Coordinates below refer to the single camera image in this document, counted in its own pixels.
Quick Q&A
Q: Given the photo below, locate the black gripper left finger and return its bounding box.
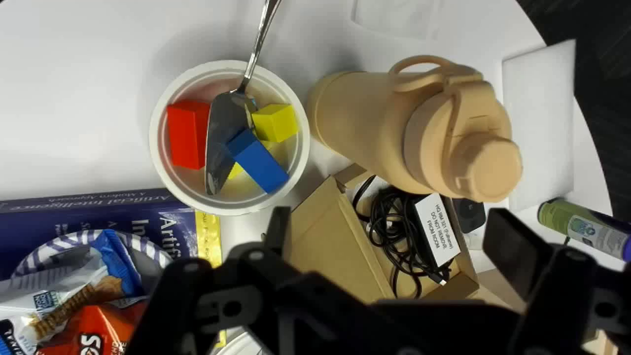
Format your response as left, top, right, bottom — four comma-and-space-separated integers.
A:
124, 241, 311, 355

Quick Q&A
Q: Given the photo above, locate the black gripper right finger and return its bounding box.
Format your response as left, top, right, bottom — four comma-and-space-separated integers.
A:
483, 207, 631, 355

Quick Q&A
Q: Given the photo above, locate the brown cardboard box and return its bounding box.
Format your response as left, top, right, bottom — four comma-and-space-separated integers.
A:
281, 166, 524, 312

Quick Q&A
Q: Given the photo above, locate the white item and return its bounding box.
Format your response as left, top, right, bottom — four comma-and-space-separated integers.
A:
502, 40, 575, 211

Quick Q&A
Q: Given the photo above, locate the green spray bottle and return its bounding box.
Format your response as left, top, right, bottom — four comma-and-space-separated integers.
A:
536, 200, 631, 263

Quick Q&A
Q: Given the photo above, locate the yellow ruler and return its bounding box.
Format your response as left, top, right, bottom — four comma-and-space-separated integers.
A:
195, 211, 222, 267

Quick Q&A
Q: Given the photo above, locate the red chip bag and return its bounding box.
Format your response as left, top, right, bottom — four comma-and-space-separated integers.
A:
37, 302, 145, 355

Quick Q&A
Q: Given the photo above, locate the blue white snack bag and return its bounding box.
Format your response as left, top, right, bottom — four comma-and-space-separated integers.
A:
0, 229, 169, 355

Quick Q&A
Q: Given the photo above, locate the blue block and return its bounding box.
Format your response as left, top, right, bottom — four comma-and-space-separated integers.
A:
226, 130, 287, 194

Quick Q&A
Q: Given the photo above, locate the white bowl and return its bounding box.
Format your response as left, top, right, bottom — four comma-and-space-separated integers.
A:
149, 59, 309, 215

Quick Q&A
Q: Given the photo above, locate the red block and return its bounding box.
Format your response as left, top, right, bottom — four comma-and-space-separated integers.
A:
167, 101, 210, 170

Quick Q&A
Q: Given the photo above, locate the metal spoon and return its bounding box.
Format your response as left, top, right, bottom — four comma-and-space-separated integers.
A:
205, 0, 281, 196

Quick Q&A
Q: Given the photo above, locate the yellow block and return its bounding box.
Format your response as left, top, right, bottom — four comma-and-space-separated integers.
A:
252, 105, 297, 142

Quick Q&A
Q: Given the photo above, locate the beige water bottle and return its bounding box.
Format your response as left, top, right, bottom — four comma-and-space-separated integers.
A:
307, 56, 522, 203

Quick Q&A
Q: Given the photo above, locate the black cable bundle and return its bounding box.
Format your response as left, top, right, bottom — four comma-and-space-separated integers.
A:
352, 174, 455, 300

